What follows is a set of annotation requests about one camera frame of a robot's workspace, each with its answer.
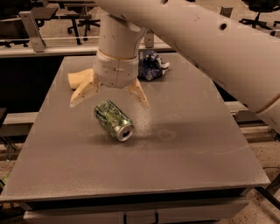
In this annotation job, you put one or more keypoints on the metal bracket post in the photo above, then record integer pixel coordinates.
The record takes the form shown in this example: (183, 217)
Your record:
(149, 39)
(226, 11)
(37, 43)

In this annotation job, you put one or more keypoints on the black office chair left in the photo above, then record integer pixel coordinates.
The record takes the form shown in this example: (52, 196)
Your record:
(82, 17)

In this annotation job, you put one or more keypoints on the metal barrier rail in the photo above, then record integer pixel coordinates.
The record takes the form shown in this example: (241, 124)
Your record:
(19, 51)

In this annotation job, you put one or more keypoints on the dark desk in background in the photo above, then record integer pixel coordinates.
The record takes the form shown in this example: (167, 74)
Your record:
(12, 28)

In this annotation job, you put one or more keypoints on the crumpled blue chip bag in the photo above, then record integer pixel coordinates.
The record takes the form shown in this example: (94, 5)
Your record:
(151, 65)

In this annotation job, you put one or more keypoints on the right metal bracket post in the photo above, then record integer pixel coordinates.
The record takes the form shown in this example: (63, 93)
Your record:
(226, 11)

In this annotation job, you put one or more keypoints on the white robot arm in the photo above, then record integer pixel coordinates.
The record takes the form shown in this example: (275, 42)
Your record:
(243, 61)

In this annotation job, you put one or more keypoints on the middle metal bracket post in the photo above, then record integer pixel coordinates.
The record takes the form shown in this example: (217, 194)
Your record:
(149, 39)

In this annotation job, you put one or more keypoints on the yellow sponge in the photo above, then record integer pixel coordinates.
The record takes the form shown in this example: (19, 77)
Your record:
(75, 79)

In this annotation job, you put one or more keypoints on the black office chair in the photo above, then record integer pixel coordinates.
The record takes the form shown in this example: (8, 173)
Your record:
(260, 6)
(82, 17)

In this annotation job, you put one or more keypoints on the green soda can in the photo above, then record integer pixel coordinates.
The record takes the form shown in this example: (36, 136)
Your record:
(113, 120)

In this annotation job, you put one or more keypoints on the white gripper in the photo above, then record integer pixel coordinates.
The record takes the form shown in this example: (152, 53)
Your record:
(115, 71)

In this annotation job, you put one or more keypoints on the black office chair right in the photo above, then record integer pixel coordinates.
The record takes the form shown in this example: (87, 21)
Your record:
(260, 6)

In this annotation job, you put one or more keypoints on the left metal bracket post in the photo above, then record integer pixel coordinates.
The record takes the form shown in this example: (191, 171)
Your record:
(37, 43)

